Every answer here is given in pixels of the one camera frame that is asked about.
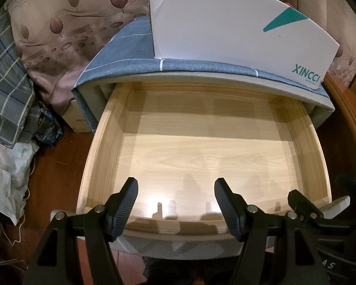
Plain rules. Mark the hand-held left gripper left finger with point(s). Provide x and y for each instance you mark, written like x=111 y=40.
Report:
x=127 y=204

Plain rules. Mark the brown wooden bed frame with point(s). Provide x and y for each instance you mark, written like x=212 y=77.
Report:
x=350 y=118

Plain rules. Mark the dark blue patterned packet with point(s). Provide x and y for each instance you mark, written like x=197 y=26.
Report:
x=49 y=127

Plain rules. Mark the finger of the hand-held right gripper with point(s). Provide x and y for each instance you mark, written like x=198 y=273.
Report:
x=353 y=187
x=299 y=202

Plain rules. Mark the beige cardboard box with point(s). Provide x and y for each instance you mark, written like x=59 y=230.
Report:
x=74 y=118

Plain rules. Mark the wooden drawer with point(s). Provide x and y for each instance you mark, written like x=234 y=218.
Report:
x=210 y=160

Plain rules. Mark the grey nightstand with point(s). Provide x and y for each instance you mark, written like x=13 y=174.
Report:
x=322 y=112

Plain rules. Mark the grey plaid cloth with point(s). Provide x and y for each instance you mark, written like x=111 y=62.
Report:
x=6 y=95

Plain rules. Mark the blue checked cloth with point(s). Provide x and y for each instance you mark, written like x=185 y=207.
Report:
x=121 y=50

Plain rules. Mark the white cardboard box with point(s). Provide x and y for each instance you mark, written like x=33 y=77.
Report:
x=210 y=26

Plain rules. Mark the white crumpled plastic bag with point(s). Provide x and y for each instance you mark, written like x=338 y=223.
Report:
x=6 y=178

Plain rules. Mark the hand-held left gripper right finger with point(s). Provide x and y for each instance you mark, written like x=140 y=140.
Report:
x=225 y=204

